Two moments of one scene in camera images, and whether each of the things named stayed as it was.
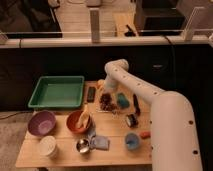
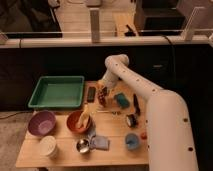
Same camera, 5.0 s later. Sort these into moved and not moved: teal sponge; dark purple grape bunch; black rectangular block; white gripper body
Moved: dark purple grape bunch
Not moved: black rectangular block; teal sponge; white gripper body
